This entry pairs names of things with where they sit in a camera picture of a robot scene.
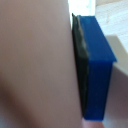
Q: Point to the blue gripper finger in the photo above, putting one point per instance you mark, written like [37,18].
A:
[98,63]

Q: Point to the pink mug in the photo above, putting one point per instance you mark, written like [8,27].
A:
[36,63]

